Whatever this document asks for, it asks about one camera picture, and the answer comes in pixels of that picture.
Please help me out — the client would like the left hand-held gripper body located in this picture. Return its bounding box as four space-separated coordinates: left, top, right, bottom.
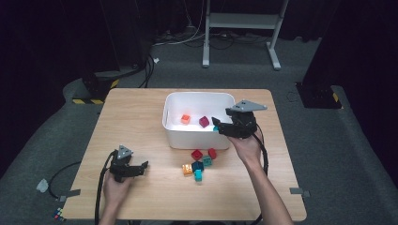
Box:
109 144 145 183

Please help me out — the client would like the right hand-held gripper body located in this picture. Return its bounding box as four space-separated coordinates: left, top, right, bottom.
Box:
224 99 268 139

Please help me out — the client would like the white plastic bin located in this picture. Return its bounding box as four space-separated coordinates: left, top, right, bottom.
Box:
161 91 237 150

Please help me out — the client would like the person's left hand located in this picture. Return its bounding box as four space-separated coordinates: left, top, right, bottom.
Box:
102 173 134 205

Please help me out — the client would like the person's right hand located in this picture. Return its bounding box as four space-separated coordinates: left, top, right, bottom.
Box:
227 133 266 172

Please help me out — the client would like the grey tape strip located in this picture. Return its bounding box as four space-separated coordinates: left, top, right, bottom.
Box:
58 188 82 203
289 187 311 198

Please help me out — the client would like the colourful puzzle cube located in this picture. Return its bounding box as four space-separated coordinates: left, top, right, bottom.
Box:
52 207 67 222

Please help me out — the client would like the black yellow striped stand base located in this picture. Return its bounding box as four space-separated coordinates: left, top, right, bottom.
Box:
71 70 120 106

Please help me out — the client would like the white metal stand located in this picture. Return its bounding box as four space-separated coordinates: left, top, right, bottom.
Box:
201 0 290 71

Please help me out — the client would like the black curtain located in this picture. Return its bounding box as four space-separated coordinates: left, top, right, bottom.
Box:
301 0 398 177
0 0 153 179

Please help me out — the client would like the left hand-held gripper black cable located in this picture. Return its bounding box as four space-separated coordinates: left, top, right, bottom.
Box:
94 150 117 225

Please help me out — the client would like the hand-held gripper black cable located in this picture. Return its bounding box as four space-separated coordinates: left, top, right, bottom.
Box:
250 123 270 225
94 150 117 225

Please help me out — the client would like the right hand-held gripper black cable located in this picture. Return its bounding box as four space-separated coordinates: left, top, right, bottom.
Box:
250 123 270 225

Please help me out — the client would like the thin black floor cable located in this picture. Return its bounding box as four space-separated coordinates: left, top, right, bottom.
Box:
47 160 83 200

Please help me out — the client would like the black cable bundle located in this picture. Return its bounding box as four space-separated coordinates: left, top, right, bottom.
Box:
137 53 157 89

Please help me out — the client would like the white floor cable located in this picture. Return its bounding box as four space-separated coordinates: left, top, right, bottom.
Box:
152 29 208 47

